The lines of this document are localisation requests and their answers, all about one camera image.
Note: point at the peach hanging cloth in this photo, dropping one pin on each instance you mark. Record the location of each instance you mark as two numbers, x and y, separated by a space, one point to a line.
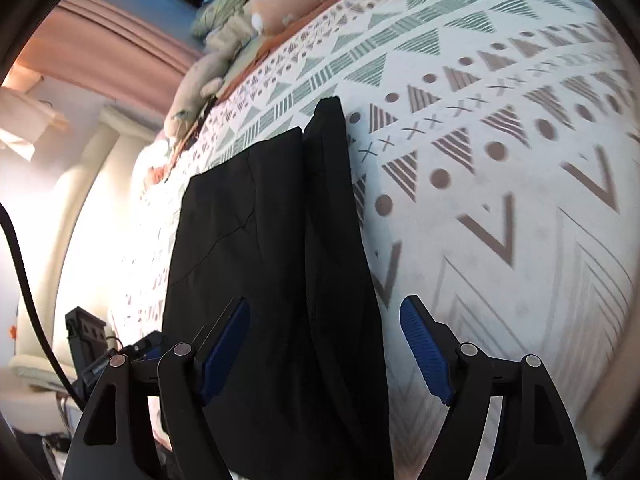
25 120

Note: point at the beige plush toy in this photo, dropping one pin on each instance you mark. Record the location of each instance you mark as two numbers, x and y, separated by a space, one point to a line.
210 70

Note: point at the black garment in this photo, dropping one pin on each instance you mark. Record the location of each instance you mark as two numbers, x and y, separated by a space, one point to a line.
260 240

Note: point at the cream padded headboard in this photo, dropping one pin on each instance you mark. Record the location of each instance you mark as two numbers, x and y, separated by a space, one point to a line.
90 185

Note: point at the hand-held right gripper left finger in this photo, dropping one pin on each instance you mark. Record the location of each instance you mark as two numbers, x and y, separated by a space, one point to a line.
225 350

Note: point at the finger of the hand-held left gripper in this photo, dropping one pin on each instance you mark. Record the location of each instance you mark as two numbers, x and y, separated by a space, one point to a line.
147 346

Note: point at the green quilt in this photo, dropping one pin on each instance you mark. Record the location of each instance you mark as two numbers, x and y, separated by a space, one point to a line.
220 12

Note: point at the pink curtain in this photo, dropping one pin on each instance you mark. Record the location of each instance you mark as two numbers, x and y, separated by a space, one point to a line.
110 50

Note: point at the white patterned bed blanket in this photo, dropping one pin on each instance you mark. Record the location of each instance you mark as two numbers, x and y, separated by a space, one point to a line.
475 110

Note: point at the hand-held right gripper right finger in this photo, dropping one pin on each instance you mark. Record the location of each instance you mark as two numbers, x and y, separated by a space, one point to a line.
425 350

